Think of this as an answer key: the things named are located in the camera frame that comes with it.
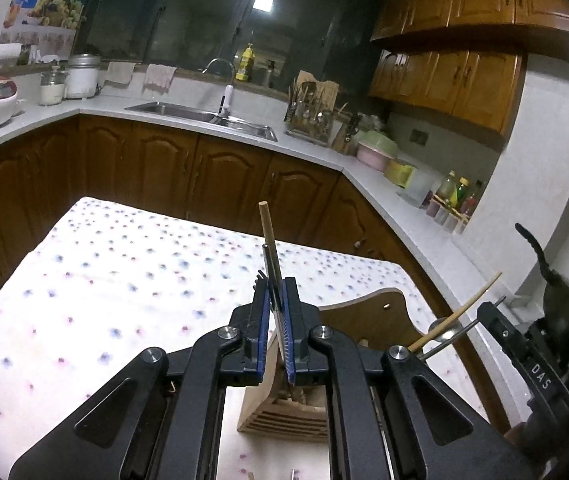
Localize wooden utensil holder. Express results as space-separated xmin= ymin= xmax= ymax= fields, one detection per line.
xmin=237 ymin=287 xmax=422 ymax=442

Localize yellow container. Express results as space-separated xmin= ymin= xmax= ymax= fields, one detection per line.
xmin=384 ymin=158 xmax=417 ymax=188

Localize dish drying rack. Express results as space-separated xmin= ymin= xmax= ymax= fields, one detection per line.
xmin=284 ymin=70 xmax=343 ymax=146

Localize chrome faucet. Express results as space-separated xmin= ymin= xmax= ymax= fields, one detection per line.
xmin=200 ymin=57 xmax=237 ymax=116

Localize steel kitchen sink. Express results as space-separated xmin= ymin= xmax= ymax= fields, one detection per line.
xmin=126 ymin=102 xmax=278 ymax=142

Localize upper wooden cabinets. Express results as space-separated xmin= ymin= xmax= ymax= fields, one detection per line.
xmin=369 ymin=0 xmax=569 ymax=143

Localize fruit poster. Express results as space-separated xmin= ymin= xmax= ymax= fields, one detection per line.
xmin=0 ymin=0 xmax=109 ymax=44

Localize wooden cabinets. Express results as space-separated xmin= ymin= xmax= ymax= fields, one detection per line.
xmin=369 ymin=0 xmax=569 ymax=143
xmin=0 ymin=112 xmax=511 ymax=430

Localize black wok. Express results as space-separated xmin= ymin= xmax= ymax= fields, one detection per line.
xmin=514 ymin=223 xmax=569 ymax=351

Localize paper towel roll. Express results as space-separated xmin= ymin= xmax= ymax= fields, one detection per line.
xmin=0 ymin=44 xmax=22 ymax=66

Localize pink green lidded bowl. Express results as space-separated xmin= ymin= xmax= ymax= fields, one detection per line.
xmin=356 ymin=130 xmax=399 ymax=171

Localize white metal pot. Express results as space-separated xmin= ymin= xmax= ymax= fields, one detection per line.
xmin=64 ymin=53 xmax=101 ymax=100

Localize glass jar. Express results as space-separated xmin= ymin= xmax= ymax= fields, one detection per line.
xmin=38 ymin=65 xmax=66 ymax=106

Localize lower wooden cabinets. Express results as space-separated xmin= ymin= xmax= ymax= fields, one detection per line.
xmin=0 ymin=112 xmax=511 ymax=430

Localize translucent plastic container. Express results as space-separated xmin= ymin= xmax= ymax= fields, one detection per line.
xmin=403 ymin=168 xmax=435 ymax=206

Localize metal chopstick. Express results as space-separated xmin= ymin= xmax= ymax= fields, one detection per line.
xmin=263 ymin=243 xmax=282 ymax=326
xmin=414 ymin=295 xmax=507 ymax=362

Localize yellow detergent bottle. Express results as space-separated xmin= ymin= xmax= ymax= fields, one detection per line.
xmin=234 ymin=42 xmax=255 ymax=82

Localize person's right hand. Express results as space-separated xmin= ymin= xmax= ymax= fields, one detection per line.
xmin=503 ymin=422 xmax=555 ymax=467

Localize bamboo chopstick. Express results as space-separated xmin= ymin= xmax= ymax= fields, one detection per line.
xmin=408 ymin=271 xmax=502 ymax=352
xmin=258 ymin=200 xmax=282 ymax=285

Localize hanging dish cloth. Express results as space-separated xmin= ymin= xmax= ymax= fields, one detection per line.
xmin=143 ymin=64 xmax=176 ymax=92
xmin=104 ymin=61 xmax=136 ymax=86

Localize seasoning bottles rack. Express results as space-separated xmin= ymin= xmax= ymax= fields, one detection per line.
xmin=425 ymin=170 xmax=484 ymax=233

